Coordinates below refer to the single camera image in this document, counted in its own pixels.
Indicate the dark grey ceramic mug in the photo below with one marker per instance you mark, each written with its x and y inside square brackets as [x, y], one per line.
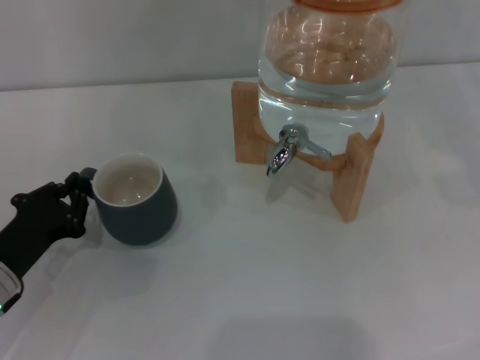
[142, 221]

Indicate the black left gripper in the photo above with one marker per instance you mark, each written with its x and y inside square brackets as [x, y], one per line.
[33, 225]

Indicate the wooden dispenser stand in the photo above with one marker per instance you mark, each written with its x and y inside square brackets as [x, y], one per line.
[352, 180]

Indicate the chrome faucet tap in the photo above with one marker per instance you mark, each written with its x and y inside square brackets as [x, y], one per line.
[279, 155]

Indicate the glass water dispenser jar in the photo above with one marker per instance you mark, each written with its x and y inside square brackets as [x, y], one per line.
[326, 75]

